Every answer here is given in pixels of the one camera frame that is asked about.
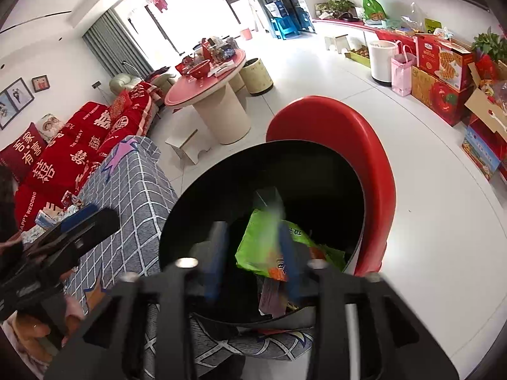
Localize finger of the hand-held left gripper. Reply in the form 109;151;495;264
24;204;120;274

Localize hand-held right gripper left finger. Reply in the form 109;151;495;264
43;222;230;380

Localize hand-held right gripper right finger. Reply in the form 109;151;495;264
277;222;460;380

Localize pink paper packet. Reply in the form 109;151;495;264
258;275;292;319

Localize green snack packet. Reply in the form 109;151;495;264
235;208;345;282

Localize black trash bin red lid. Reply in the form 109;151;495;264
158;96;397;325

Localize person's left hand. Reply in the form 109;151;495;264
0;311;56;369

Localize red white snack packet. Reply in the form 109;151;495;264
61;191;84;210

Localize blue cookie box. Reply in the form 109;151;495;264
35;208;66;228

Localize grey plaid blanket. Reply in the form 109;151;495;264
63;136;313;380

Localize red sofa cover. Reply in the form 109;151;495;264
0;83;167;234

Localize red printed pillow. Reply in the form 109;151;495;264
0;121;50;183

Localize white cartoon pillow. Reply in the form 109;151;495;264
35;113;66;143

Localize white wooden stool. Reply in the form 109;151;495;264
325;35;349;52
165;128;212;165

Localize beige leather armchair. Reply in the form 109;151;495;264
109;72;177;99

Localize round red table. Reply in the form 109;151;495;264
164;49;252;145

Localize grey curtain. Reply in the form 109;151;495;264
82;10;153;78

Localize beige waste can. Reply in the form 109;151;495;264
240;57;274;96

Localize red bowl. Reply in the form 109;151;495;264
186;59;211;80

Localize tray of brown fruit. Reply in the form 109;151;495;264
344;45;373;68

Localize pink gift bag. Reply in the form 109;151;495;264
391;43;417;97

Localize blue printed box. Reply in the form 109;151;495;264
461;124;502;181

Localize large red fruit box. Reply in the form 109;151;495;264
411;65;486;127

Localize white round bin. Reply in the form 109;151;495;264
369;40;398;86

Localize stack of blue plastic stools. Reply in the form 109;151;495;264
265;0;315;40

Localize open cardboard box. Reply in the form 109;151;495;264
464;81;507;139

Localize red waffle box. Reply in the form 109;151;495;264
414;34;475;92

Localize potted green plant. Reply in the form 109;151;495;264
317;0;357;18

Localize green shopping bag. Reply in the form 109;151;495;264
361;0;387;22

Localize leafy green plant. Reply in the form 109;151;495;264
471;28;507;64

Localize large picture frame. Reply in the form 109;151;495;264
0;78;34;129

